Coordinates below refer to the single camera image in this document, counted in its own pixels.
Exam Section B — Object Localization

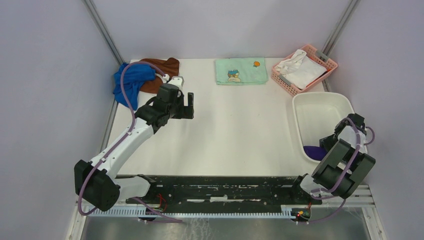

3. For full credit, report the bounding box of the blue towel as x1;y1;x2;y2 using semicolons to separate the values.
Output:
113;63;156;110

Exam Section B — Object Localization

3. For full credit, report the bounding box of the purple towel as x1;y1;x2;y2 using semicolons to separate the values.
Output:
303;145;328;162

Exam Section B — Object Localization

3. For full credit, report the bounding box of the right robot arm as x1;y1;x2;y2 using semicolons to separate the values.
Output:
288;113;376;204

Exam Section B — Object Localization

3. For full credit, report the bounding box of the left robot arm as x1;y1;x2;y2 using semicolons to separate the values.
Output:
74;83;195;216

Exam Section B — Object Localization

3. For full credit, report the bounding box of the brown towel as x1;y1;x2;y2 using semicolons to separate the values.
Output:
140;57;180;94

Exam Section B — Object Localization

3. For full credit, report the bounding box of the white plastic tub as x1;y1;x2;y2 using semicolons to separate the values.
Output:
292;92;367;167

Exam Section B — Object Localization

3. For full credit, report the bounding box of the mint green cartoon towel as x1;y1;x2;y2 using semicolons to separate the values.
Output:
214;57;268;86

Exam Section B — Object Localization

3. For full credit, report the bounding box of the white cloth in basket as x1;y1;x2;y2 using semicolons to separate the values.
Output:
274;49;327;90

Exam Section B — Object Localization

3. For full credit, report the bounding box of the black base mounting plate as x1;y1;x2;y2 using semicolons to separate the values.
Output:
141;175;328;214

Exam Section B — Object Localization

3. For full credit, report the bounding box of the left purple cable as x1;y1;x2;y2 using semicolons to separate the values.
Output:
76;60;185;224

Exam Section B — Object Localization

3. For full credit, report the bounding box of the aluminium frame rail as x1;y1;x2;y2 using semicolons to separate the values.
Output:
75;184;375;208

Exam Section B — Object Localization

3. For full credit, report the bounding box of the white slotted cable duct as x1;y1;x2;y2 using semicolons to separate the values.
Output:
90;205;296;220

